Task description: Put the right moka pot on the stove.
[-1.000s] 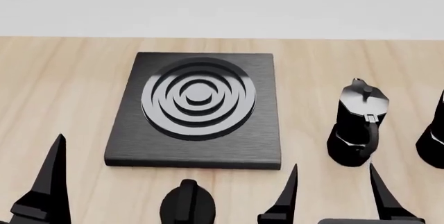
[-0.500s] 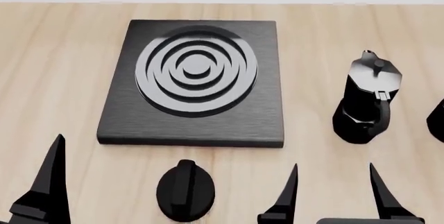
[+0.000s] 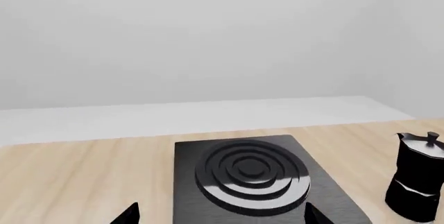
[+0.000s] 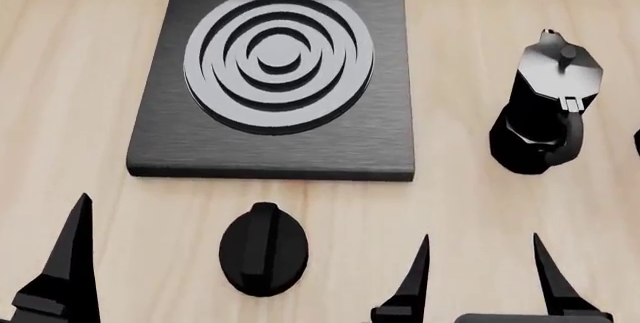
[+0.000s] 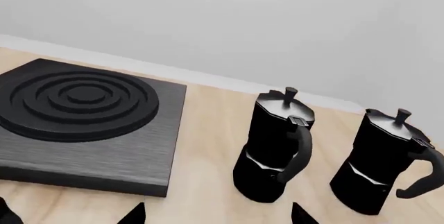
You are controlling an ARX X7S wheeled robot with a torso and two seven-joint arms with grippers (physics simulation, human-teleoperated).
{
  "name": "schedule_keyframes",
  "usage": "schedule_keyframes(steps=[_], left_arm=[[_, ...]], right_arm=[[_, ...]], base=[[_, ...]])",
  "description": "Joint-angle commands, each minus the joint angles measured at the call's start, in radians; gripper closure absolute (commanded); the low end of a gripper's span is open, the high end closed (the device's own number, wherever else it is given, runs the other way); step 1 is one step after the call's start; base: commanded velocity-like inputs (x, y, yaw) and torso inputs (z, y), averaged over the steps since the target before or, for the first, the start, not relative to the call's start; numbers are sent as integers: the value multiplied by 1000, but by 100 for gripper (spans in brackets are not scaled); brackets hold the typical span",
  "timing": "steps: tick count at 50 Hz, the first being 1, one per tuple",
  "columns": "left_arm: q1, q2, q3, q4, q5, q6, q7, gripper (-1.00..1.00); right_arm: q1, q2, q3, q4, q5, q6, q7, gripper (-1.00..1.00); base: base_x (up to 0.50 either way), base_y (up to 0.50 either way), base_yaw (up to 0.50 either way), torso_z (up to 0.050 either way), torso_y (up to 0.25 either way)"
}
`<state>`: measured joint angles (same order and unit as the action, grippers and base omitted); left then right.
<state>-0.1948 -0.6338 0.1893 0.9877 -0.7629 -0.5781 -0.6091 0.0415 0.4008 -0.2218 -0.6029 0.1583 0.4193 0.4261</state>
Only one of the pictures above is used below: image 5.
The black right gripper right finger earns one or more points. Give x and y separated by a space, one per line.
301 216

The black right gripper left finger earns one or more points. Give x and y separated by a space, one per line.
136 216

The black moka pot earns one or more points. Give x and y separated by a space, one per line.
267 143
374 156

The black flat stove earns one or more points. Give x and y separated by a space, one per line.
104 140

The black pointed robot part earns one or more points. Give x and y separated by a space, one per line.
7 215

